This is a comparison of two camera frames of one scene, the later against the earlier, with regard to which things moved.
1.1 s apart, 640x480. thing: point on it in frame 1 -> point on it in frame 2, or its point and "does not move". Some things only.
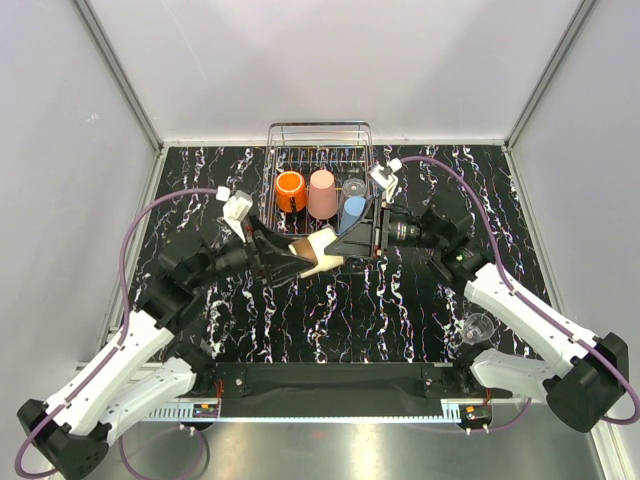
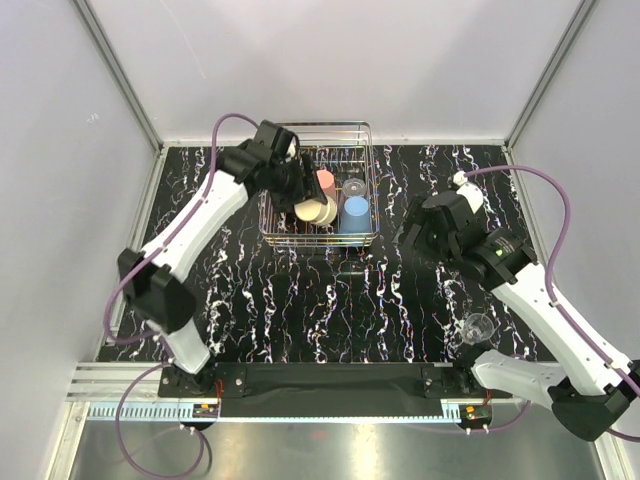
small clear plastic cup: (477, 328) does not move
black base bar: (338, 390) does not move
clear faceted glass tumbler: (354, 187) does not move
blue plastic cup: (353, 207) does not move
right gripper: (357, 240) -> (417, 216)
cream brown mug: (303, 249) -> (316, 210)
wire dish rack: (315, 175) does not move
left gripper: (278, 268) -> (285, 202)
